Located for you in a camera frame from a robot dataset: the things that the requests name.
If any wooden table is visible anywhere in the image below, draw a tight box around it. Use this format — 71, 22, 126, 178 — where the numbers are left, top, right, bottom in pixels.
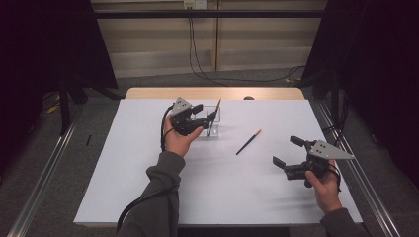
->
124, 87, 305, 101

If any black metal crossbar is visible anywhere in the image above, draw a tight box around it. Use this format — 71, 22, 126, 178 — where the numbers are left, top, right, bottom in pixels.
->
93, 9, 325, 19

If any hand-held gripper cable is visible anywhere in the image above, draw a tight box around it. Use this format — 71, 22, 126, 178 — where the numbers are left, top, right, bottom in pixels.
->
329, 163, 343, 193
116, 104, 181, 235

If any aluminium floor rail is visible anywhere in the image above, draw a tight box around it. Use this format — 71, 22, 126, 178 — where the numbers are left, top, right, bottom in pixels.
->
317, 102, 401, 237
6, 108, 85, 237

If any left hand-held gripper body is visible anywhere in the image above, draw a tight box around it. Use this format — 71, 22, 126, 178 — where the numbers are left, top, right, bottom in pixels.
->
170, 96, 210, 137

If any black metal stand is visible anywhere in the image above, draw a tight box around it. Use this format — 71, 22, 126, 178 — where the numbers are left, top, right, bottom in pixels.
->
330, 70, 340, 124
57, 75, 72, 136

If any left hand-held gripper cable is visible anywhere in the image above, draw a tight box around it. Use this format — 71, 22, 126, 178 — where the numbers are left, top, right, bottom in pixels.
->
116, 104, 181, 235

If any black wall cable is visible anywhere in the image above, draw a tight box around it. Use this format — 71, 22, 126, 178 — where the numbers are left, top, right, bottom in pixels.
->
188, 17, 307, 84

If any black pencil with orange end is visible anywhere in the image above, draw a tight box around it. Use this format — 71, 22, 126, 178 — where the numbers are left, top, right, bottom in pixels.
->
235, 128, 262, 156
206, 98, 222, 138

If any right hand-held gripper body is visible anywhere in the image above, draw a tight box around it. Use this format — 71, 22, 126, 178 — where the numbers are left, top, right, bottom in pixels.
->
285, 139, 356, 189

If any person's left hand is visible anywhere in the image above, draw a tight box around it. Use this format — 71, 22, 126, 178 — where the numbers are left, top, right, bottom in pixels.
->
163, 116, 205, 158

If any clear plastic pen holder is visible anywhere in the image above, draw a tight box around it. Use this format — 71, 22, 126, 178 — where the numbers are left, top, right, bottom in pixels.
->
191, 105, 221, 141

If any white table mat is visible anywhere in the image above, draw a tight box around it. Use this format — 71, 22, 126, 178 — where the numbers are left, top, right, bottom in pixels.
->
73, 99, 364, 227

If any person's right hand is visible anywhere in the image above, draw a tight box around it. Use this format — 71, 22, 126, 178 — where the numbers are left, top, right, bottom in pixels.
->
304, 160, 344, 215

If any dark curtain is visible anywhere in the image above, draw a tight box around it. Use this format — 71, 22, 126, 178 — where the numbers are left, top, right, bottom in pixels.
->
0, 0, 119, 172
300, 0, 419, 189

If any right hand-held gripper cable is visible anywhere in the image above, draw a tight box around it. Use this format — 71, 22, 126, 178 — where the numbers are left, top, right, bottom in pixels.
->
329, 163, 343, 193

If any white wall socket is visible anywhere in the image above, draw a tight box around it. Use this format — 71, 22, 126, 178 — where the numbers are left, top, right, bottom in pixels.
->
183, 0, 208, 10

